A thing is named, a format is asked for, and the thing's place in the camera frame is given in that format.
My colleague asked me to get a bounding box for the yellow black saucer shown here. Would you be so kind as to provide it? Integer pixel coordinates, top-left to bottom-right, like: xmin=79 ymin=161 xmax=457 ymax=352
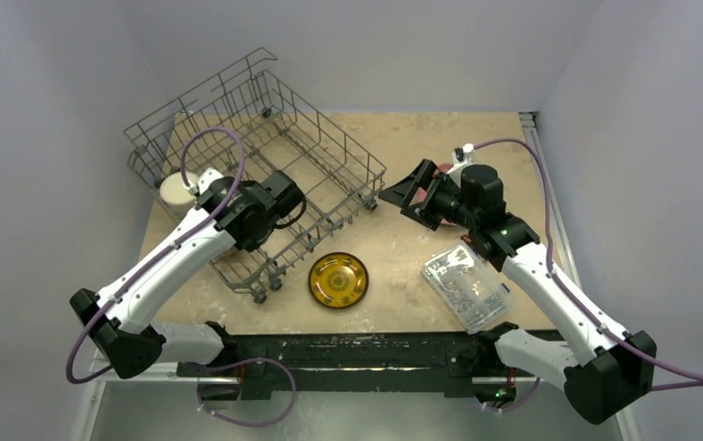
xmin=307 ymin=252 xmax=370 ymax=311

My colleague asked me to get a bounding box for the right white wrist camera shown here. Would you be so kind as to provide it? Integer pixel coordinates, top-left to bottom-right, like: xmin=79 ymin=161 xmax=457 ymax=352
xmin=447 ymin=143 xmax=476 ymax=182

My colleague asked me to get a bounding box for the black base frame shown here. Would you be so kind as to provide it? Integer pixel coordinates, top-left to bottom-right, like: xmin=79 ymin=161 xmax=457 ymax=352
xmin=176 ymin=332 xmax=518 ymax=406

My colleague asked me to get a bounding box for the clear plastic screw box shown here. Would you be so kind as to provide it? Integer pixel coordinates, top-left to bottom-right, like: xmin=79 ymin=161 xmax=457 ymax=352
xmin=422 ymin=241 xmax=514 ymax=334

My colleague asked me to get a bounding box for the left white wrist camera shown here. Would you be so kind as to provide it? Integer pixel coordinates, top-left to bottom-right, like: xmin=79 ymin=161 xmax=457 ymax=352
xmin=184 ymin=168 xmax=223 ymax=198

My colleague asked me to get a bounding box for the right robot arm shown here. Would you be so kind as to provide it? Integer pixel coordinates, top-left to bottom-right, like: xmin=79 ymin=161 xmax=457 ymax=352
xmin=379 ymin=160 xmax=657 ymax=424

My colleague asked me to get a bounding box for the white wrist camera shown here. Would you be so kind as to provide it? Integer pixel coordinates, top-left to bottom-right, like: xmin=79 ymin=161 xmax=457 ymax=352
xmin=447 ymin=143 xmax=476 ymax=182
xmin=184 ymin=168 xmax=223 ymax=198

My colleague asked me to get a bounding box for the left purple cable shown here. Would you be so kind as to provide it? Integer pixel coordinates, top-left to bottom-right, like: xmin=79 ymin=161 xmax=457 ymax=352
xmin=64 ymin=128 xmax=247 ymax=386

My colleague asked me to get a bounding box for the purple loop cable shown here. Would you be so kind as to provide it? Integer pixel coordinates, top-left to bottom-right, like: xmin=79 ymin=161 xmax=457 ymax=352
xmin=196 ymin=356 xmax=300 ymax=430

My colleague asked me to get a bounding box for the aluminium rail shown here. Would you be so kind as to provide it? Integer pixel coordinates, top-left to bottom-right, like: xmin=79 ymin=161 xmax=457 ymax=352
xmin=518 ymin=112 xmax=581 ymax=294

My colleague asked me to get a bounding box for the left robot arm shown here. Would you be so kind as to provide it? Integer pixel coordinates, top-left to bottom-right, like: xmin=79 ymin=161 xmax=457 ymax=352
xmin=70 ymin=168 xmax=307 ymax=379

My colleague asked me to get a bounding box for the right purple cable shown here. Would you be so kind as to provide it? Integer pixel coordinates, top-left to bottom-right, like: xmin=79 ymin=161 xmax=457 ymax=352
xmin=471 ymin=138 xmax=703 ymax=392

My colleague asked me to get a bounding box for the pink dotted plate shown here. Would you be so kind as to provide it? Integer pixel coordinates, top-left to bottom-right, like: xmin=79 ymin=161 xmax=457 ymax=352
xmin=433 ymin=163 xmax=454 ymax=177

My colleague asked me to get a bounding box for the grey wire dish rack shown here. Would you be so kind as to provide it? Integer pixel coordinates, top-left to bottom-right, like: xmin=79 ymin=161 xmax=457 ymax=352
xmin=124 ymin=48 xmax=386 ymax=304

